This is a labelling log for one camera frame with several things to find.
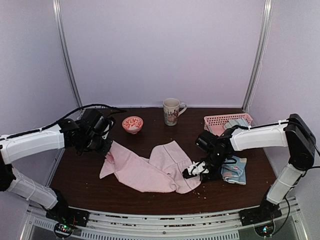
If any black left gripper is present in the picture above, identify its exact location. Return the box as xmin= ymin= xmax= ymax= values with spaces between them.
xmin=82 ymin=133 xmax=113 ymax=156

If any large pink towel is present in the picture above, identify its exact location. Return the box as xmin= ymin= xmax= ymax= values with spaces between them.
xmin=99 ymin=141 xmax=201 ymax=194

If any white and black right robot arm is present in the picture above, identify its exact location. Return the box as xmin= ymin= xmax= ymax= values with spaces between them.
xmin=188 ymin=113 xmax=318 ymax=221

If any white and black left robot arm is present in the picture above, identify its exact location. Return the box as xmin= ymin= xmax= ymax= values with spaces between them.
xmin=0 ymin=109 xmax=115 ymax=222

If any pink perforated plastic basket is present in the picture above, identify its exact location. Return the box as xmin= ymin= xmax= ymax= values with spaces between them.
xmin=203 ymin=113 xmax=253 ymax=136

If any grey-green folded towel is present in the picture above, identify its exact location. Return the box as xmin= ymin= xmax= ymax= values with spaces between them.
xmin=223 ymin=119 xmax=238 ymax=130

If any blue patterned crumpled cloth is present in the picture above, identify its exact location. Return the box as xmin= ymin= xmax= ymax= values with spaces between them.
xmin=220 ymin=156 xmax=247 ymax=185

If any light blue folded towel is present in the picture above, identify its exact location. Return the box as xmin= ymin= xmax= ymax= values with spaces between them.
xmin=235 ymin=117 xmax=251 ymax=130

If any red and white patterned bowl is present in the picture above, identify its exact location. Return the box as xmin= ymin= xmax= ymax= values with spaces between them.
xmin=121 ymin=116 xmax=144 ymax=135

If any white mug with coral pattern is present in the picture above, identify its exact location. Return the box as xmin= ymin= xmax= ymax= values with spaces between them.
xmin=162 ymin=98 xmax=187 ymax=126

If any right round circuit board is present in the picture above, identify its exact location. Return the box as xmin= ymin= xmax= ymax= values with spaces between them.
xmin=254 ymin=222 xmax=275 ymax=238

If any round circuit board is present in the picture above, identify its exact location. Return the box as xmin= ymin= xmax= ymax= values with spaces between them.
xmin=254 ymin=222 xmax=275 ymax=238
xmin=53 ymin=222 xmax=76 ymax=239

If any left round circuit board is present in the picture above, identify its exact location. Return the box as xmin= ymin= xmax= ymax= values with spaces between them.
xmin=53 ymin=222 xmax=76 ymax=239

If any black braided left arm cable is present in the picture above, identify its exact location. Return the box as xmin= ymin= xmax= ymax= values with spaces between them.
xmin=39 ymin=103 xmax=130 ymax=131

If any aluminium front rail frame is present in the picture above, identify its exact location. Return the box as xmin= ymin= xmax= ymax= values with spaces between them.
xmin=18 ymin=197 xmax=310 ymax=240

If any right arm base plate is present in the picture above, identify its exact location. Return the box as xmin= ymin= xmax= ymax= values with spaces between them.
xmin=238 ymin=206 xmax=282 ymax=226

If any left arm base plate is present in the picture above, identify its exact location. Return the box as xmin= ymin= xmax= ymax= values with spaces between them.
xmin=44 ymin=208 xmax=90 ymax=227

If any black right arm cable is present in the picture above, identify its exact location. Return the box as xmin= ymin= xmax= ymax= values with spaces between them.
xmin=271 ymin=194 xmax=292 ymax=236

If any aluminium left corner post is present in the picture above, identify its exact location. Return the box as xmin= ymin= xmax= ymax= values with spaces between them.
xmin=52 ymin=0 xmax=83 ymax=107

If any aluminium corner post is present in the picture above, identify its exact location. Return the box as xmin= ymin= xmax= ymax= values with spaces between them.
xmin=52 ymin=0 xmax=83 ymax=107
xmin=242 ymin=0 xmax=274 ymax=113

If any aluminium right corner post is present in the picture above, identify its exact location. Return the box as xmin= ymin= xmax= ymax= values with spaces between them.
xmin=242 ymin=0 xmax=274 ymax=113

